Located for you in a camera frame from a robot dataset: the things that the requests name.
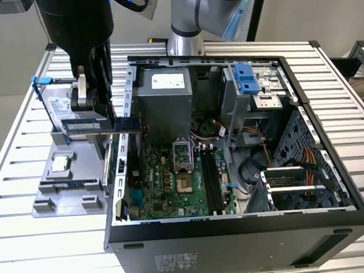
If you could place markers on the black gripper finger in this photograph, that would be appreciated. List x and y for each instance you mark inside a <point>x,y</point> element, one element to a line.
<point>82,93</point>
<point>106,79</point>

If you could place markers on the blue RAM stick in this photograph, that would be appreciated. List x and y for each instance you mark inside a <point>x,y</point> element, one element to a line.
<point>128,124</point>

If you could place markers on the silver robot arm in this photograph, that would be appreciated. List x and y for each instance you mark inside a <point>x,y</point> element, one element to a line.
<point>189,11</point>

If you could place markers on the black RAM slot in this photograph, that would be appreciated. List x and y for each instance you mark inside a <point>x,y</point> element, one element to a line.
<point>204,178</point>
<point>213,178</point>
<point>208,178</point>
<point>217,177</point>

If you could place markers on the hard disk in blue carrier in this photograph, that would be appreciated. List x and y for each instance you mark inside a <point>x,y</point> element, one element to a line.
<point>53,111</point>

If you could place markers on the black table corner cap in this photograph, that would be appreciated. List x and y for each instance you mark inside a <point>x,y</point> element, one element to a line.
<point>314,43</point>
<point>49,46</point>

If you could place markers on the yellow black connector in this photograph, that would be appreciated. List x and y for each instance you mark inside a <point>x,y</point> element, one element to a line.
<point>155,40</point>

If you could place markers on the grey parts rack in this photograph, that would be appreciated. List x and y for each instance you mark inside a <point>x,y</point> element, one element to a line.
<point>80,159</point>

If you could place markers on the green graphics card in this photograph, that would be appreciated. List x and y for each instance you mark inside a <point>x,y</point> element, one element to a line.
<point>115,150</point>

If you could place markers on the grey power supply unit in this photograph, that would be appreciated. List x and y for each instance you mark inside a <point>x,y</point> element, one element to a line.
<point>164,112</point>

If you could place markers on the silver CPU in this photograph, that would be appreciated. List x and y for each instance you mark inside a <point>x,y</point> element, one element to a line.
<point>60,163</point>

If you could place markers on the green motherboard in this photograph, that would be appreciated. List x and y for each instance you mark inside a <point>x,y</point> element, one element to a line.
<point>160,181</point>

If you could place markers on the blue expansion slot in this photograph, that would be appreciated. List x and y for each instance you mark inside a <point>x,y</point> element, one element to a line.
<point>136,197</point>

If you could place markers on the CPU socket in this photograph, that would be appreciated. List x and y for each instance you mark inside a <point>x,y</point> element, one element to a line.
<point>184,183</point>

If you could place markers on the metal drive bay cage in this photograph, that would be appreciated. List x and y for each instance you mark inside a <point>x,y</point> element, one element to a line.
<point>239,113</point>

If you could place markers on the blue plastic drive latch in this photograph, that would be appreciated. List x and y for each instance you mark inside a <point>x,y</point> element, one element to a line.
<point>245,79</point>

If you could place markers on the perforated metal disk bay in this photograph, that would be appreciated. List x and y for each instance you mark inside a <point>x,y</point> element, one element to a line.
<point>284,174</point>

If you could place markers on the black open PC case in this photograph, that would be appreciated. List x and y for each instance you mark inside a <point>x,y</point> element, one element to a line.
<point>209,256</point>

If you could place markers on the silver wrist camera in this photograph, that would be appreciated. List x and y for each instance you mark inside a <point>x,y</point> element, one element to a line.
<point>149,6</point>

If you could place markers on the black metal post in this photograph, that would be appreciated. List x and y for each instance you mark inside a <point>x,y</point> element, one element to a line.
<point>262,12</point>

